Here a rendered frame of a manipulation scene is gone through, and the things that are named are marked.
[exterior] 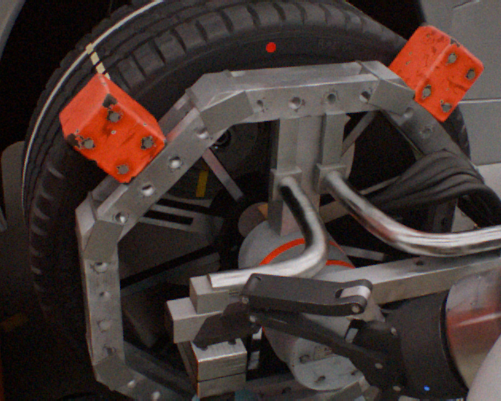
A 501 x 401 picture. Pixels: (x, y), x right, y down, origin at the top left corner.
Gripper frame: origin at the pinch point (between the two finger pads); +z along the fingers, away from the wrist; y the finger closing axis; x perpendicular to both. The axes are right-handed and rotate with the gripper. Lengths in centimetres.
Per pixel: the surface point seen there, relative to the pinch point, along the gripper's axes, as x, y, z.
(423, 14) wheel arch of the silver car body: -86, -2, 5
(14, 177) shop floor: -138, 3, 203
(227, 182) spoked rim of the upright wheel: -34.2, 4.7, 19.3
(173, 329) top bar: -3.3, 5.6, 8.2
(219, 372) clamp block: -2.7, -0.1, 6.6
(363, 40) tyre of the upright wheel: -46.5, 9.8, -2.4
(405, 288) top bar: -19.1, -8.4, -4.7
